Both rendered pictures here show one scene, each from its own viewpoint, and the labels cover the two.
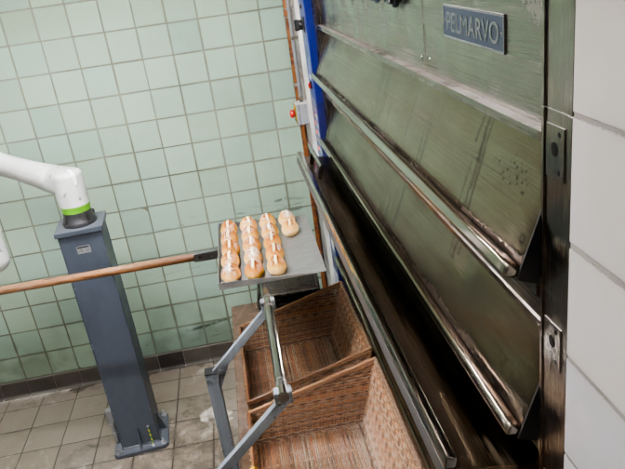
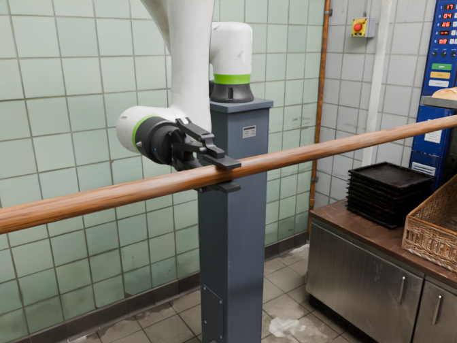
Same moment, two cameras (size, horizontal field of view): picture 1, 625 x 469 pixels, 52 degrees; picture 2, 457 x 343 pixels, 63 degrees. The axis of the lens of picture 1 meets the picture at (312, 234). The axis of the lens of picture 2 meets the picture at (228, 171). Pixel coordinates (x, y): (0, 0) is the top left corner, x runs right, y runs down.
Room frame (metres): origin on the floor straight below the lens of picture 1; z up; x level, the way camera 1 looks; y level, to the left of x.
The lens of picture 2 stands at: (1.59, 1.66, 1.39)
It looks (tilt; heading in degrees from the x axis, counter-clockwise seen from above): 19 degrees down; 331
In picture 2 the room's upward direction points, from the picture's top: straight up
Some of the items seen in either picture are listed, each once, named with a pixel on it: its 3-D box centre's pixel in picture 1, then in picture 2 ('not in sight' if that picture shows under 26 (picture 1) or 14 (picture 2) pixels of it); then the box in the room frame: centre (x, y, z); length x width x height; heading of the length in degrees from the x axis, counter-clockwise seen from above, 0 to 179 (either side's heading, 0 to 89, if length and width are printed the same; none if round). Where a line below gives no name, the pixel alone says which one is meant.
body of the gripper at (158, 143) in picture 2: not in sight; (177, 148); (2.25, 1.40, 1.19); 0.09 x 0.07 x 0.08; 5
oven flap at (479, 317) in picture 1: (385, 189); not in sight; (1.64, -0.21, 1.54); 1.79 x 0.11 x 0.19; 5
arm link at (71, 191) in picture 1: (69, 189); (228, 52); (2.73, 1.02, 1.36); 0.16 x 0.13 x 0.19; 44
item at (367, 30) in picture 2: (302, 112); (363, 27); (3.13, -0.04, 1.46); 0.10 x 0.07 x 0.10; 5
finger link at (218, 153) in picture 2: not in sight; (212, 145); (2.12, 1.39, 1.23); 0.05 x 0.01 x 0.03; 5
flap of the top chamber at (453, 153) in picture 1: (377, 92); not in sight; (1.64, -0.21, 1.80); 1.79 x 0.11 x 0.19; 5
